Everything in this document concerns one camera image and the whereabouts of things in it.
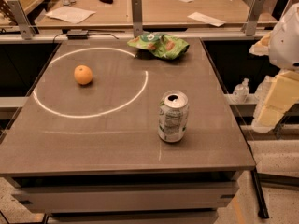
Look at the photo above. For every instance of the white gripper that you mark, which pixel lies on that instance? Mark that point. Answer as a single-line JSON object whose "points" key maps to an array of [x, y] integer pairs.
{"points": [[286, 44]]}

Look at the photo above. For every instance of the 7up soda can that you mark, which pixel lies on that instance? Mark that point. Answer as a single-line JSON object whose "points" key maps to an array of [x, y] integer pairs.
{"points": [[173, 116]]}

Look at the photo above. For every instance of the clear sanitizer bottle right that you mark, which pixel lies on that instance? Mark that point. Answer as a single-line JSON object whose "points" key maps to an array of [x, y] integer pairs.
{"points": [[263, 88]]}

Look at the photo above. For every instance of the clear sanitizer bottle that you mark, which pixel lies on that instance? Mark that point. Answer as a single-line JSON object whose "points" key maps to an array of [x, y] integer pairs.
{"points": [[241, 91], [263, 88]]}

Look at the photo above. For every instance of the clear sanitizer bottle left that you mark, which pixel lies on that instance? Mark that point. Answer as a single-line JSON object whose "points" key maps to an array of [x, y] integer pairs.
{"points": [[241, 91]]}

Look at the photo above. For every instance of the white paper slip right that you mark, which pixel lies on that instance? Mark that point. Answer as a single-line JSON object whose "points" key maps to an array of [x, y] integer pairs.
{"points": [[206, 19]]}

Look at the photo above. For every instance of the green chip bag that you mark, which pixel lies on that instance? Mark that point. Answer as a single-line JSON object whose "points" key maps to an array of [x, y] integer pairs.
{"points": [[160, 45]]}

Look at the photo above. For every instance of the white drawer unit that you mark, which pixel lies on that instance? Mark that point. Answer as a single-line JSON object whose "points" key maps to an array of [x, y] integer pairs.
{"points": [[155, 198]]}

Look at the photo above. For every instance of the orange fruit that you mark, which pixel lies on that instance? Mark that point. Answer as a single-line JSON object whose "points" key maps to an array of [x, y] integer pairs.
{"points": [[83, 75]]}

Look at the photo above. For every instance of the black power adapter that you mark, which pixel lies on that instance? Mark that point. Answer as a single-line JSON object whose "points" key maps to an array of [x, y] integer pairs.
{"points": [[77, 34]]}

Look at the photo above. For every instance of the white paper sheet left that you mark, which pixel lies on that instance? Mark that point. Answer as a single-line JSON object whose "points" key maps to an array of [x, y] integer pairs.
{"points": [[70, 14]]}

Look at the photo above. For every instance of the metal bracket right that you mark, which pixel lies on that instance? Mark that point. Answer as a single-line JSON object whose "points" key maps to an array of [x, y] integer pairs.
{"points": [[255, 11]]}

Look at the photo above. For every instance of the metal bracket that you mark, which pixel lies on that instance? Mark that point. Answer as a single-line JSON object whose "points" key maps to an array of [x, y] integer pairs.
{"points": [[137, 17], [26, 28], [255, 11]]}

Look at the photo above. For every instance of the metal bracket middle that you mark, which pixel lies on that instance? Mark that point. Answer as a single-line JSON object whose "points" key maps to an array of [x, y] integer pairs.
{"points": [[137, 17]]}

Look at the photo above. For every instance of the metal bracket left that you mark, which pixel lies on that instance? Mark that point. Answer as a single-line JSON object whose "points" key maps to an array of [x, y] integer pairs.
{"points": [[26, 28]]}

